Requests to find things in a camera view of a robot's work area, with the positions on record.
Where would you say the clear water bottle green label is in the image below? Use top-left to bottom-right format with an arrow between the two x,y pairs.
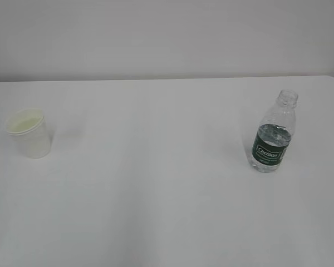
250,90 -> 298,173

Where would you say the white paper cup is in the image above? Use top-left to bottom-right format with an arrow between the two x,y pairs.
5,108 -> 51,159

